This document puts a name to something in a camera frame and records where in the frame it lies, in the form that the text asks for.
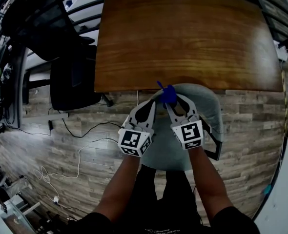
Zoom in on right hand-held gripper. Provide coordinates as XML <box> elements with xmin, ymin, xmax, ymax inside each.
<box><xmin>164</xmin><ymin>94</ymin><xmax>205</xmax><ymax>151</ymax></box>

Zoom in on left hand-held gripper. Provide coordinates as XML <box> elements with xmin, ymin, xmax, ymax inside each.
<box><xmin>118</xmin><ymin>99</ymin><xmax>158</xmax><ymax>158</ymax></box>

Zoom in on blue wiping cloth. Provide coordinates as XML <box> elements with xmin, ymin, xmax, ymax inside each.
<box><xmin>156</xmin><ymin>80</ymin><xmax>178</xmax><ymax>105</ymax></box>

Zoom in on grey shell chair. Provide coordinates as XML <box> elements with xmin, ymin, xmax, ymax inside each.
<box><xmin>140</xmin><ymin>83</ymin><xmax>225</xmax><ymax>172</ymax></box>

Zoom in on person's left forearm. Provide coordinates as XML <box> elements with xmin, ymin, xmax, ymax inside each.
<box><xmin>92</xmin><ymin>154</ymin><xmax>141</xmax><ymax>223</ymax></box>

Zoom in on person's right forearm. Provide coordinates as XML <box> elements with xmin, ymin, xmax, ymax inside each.
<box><xmin>187</xmin><ymin>146</ymin><xmax>234</xmax><ymax>220</ymax></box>

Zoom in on black mesh office chair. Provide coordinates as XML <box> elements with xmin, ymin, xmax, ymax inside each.
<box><xmin>1</xmin><ymin>0</ymin><xmax>114</xmax><ymax>112</ymax></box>

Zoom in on wooden table with black legs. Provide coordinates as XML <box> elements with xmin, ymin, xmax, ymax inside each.
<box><xmin>94</xmin><ymin>0</ymin><xmax>284</xmax><ymax>94</ymax></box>

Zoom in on person's black trousers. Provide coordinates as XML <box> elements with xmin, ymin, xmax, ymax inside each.
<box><xmin>124</xmin><ymin>164</ymin><xmax>201</xmax><ymax>229</ymax></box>

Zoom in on yellow black striped floor tape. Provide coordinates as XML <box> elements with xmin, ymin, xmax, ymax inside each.
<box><xmin>282</xmin><ymin>69</ymin><xmax>288</xmax><ymax>136</ymax></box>

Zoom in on person's black shirt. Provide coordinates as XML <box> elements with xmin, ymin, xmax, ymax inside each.
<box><xmin>68</xmin><ymin>205</ymin><xmax>261</xmax><ymax>234</ymax></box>

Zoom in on grey desk white legs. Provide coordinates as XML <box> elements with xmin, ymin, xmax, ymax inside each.
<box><xmin>0</xmin><ymin>42</ymin><xmax>69</xmax><ymax>129</ymax></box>

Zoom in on white metal rack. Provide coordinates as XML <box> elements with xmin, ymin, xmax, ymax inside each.
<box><xmin>0</xmin><ymin>155</ymin><xmax>41</xmax><ymax>229</ymax></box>

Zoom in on white power strip cable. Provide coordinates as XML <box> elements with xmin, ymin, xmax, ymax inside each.
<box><xmin>33</xmin><ymin>137</ymin><xmax>120</xmax><ymax>199</ymax></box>

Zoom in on black power adapter with cable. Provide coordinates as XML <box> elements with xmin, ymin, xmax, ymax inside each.
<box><xmin>4</xmin><ymin>107</ymin><xmax>123</xmax><ymax>139</ymax></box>

